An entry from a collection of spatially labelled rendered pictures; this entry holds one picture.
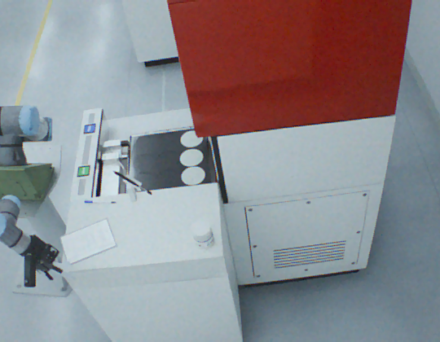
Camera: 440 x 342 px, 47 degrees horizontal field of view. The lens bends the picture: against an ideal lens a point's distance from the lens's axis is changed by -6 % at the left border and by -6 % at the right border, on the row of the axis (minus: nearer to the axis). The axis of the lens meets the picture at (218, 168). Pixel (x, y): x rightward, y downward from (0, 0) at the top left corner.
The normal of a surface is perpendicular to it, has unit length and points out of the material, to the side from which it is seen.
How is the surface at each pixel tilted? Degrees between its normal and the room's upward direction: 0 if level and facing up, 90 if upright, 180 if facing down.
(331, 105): 90
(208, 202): 0
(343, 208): 90
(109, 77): 0
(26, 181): 90
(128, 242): 0
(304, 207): 90
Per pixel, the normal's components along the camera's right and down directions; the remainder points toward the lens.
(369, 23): 0.06, 0.75
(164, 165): -0.12, -0.65
